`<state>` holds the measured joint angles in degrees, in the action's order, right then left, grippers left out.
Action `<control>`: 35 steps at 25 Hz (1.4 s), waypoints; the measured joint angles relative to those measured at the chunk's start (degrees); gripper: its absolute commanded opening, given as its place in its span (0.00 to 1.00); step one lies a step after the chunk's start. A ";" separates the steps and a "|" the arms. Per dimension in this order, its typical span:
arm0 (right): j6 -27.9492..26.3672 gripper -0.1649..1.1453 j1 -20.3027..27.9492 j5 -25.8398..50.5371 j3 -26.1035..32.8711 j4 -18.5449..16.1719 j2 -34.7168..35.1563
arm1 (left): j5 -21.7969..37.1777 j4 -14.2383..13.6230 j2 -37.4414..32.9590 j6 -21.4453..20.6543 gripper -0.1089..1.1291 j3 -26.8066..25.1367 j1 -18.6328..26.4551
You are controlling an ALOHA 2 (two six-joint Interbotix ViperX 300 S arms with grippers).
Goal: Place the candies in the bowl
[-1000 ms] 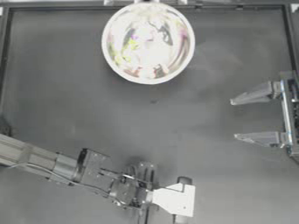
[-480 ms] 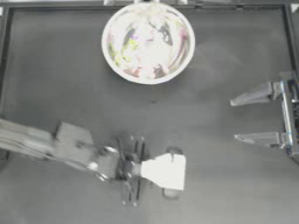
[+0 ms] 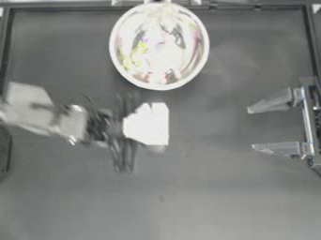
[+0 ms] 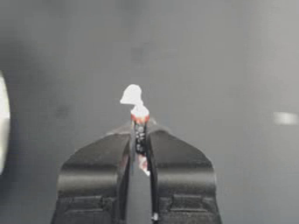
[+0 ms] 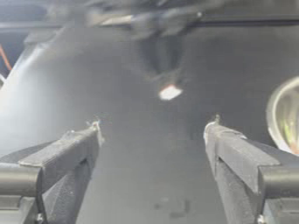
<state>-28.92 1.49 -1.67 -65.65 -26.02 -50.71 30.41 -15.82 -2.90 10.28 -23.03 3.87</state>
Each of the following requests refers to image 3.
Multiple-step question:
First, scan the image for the black table frame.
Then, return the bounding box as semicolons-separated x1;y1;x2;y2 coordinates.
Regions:
0;0;321;181

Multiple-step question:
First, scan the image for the green candy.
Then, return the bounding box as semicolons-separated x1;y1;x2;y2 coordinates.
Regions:
131;41;151;59

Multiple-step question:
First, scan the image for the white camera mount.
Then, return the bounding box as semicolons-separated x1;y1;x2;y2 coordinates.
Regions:
121;101;171;146

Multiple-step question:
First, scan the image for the steel bowl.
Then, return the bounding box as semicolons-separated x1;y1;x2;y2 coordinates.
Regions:
108;1;211;92

